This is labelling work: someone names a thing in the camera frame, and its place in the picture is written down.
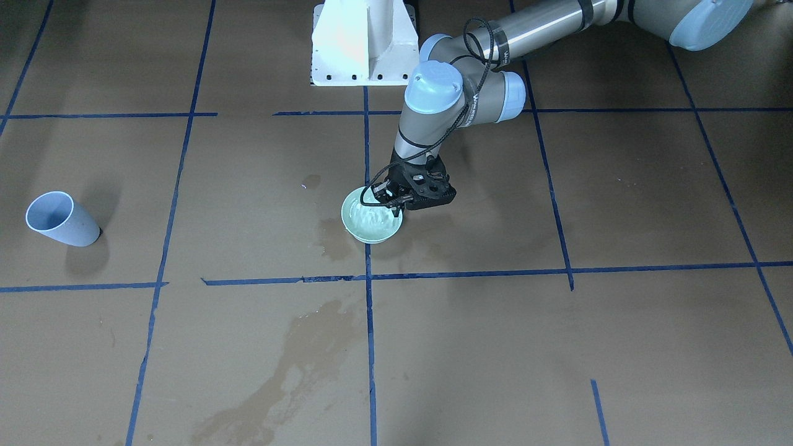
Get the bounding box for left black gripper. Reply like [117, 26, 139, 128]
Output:
[387, 156, 457, 219]

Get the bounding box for green plastic bowl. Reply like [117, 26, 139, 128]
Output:
[341, 186, 404, 245]

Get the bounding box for blue plastic cup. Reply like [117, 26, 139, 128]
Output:
[25, 190, 101, 247]

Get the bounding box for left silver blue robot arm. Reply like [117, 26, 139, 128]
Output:
[359, 1, 753, 217]

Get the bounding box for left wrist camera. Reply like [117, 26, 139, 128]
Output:
[370, 180, 414, 209]

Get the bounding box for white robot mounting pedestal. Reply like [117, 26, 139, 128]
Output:
[310, 1, 419, 87]

